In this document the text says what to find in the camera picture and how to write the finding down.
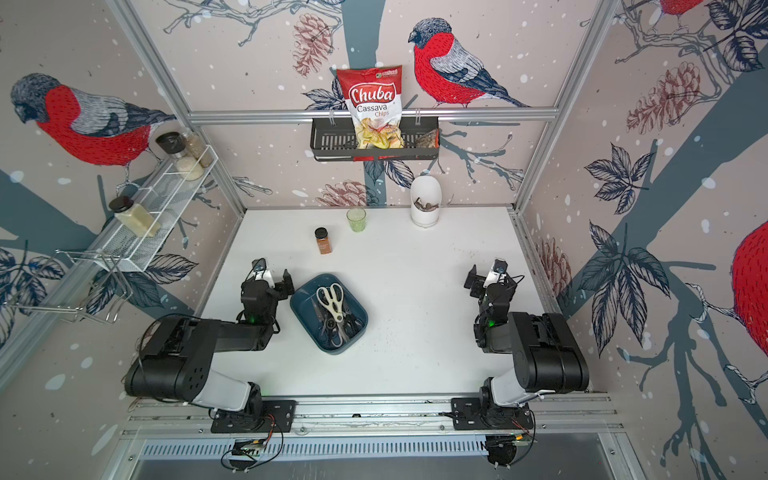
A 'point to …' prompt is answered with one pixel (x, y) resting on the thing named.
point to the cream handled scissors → (333, 303)
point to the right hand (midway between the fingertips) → (489, 266)
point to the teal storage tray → (329, 313)
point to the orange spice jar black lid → (323, 241)
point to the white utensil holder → (425, 201)
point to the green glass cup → (356, 218)
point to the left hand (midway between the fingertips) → (276, 266)
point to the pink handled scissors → (340, 338)
